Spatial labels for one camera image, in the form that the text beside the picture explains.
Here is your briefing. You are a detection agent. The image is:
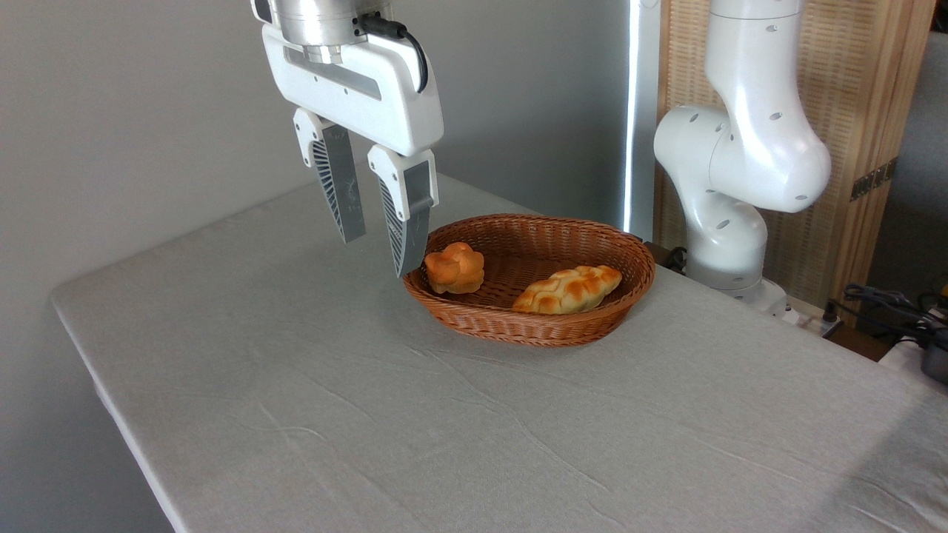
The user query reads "black cable bundle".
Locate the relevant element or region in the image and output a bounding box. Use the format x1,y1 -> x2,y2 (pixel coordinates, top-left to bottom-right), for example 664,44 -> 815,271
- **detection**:
843,284 -> 948,349

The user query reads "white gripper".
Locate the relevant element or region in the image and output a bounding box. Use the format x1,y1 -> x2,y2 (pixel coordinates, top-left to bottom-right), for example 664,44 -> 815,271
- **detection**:
261,13 -> 445,279

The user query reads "round golden bread roll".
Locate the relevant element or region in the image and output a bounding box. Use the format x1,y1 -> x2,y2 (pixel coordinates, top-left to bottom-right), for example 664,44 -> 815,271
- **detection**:
424,242 -> 485,295

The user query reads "wooden folding screen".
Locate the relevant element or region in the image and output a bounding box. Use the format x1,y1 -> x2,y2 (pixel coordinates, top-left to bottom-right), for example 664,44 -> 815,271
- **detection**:
655,0 -> 936,309

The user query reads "white vertical pole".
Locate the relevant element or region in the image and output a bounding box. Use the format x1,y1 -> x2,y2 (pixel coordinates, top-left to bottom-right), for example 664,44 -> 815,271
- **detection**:
622,0 -> 661,242

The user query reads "braided golden bread loaf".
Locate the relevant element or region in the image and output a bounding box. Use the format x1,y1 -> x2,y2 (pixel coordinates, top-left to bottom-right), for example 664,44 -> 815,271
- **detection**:
512,265 -> 623,315

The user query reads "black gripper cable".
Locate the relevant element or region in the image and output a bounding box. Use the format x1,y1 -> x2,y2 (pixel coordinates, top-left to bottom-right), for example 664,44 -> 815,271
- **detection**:
355,13 -> 430,94

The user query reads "brown wicker basket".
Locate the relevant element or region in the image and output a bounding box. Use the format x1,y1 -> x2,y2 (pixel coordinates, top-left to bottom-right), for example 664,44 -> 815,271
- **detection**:
401,214 -> 656,347

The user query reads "dark metal screen hinge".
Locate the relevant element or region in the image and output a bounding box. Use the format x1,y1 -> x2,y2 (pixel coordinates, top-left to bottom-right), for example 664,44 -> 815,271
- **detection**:
850,157 -> 898,202

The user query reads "grey tablecloth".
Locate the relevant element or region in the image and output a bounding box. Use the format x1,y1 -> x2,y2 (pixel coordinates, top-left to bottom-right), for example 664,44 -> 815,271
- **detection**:
50,172 -> 948,533

